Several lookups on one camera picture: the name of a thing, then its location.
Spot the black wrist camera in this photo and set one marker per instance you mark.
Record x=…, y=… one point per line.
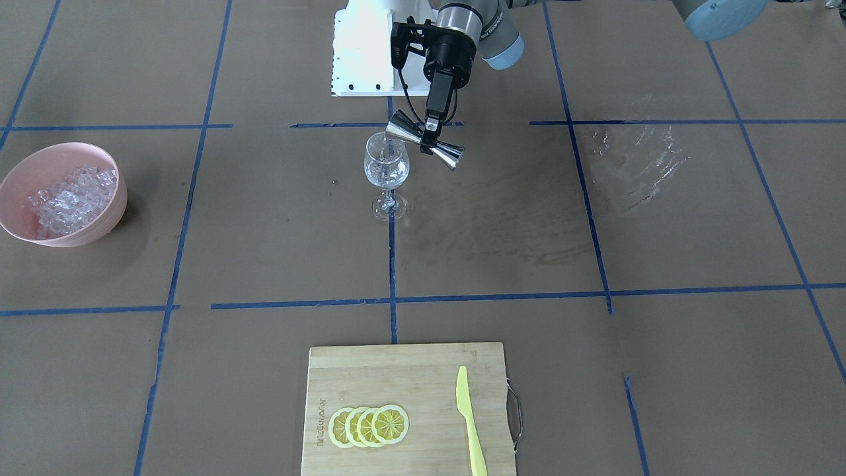
x=404, y=43

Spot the bamboo cutting board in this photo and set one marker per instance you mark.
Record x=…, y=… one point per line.
x=420, y=378

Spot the white camera stand base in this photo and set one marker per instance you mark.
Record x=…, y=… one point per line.
x=361, y=60

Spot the yellow plastic knife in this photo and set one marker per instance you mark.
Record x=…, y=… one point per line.
x=464, y=406

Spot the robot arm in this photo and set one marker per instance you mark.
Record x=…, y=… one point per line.
x=462, y=30

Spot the clear ice cubes pile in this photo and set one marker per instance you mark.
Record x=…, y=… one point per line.
x=73, y=202

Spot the pink bowl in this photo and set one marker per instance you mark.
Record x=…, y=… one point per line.
x=41, y=170

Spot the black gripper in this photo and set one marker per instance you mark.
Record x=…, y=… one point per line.
x=451, y=58

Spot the clear wine glass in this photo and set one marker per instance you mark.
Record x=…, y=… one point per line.
x=387, y=165

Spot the steel cocktail jigger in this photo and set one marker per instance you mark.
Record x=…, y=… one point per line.
x=402, y=127

